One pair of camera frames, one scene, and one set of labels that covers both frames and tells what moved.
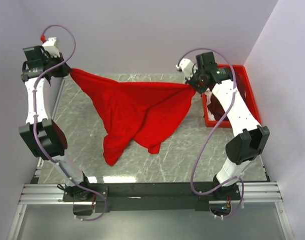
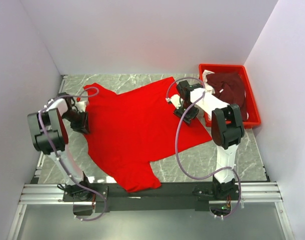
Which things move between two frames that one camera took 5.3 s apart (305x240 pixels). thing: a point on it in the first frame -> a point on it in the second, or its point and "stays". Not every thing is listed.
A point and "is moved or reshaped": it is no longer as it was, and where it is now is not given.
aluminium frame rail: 35,194 stays
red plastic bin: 250,96 stays
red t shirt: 148,113 is moved or reshaped
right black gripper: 192,81 -> 188,114
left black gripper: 63,69 -> 81,124
